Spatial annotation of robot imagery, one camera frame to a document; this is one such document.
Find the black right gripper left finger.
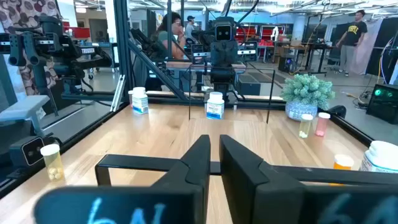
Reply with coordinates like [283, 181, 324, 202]
[33, 134, 211, 224]

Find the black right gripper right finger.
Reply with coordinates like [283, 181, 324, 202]
[219, 134, 398, 224]

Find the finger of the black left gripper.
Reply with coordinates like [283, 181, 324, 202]
[224, 40, 238, 67]
[211, 40, 225, 67]

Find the white melatonin supplement bottle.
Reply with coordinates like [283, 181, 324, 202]
[206, 91, 225, 120]
[358, 140, 398, 174]
[131, 86, 149, 115]

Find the orange pill bottle white cap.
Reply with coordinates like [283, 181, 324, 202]
[328, 154, 355, 187]

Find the white vial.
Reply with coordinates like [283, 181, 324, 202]
[40, 143, 65, 182]

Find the person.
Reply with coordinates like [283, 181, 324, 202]
[335, 9, 369, 78]
[184, 14, 197, 43]
[149, 11, 187, 91]

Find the red tool cabinet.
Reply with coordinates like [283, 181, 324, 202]
[234, 24, 293, 47]

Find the clear acrylic bin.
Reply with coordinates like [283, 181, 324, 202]
[95, 63, 398, 224]

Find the black office desk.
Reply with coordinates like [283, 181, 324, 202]
[273, 40, 335, 75]

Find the green artificial potted plant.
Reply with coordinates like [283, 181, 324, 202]
[279, 73, 336, 122]

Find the black partition panel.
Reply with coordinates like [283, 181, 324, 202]
[365, 17, 398, 86]

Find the black computer with green light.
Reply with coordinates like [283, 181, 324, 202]
[366, 83, 398, 125]

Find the floral patterned curtain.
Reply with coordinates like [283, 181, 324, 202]
[0, 0, 63, 96]

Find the light grey plastic stand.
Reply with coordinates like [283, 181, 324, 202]
[0, 95, 50, 138]

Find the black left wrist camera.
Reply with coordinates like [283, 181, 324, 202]
[214, 17, 233, 42]

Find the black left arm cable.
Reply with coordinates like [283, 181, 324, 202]
[223, 0, 261, 27]

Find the silver aluminium bracket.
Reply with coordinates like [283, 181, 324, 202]
[109, 73, 127, 113]

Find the black exterior depth camera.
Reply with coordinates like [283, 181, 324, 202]
[8, 136, 47, 169]

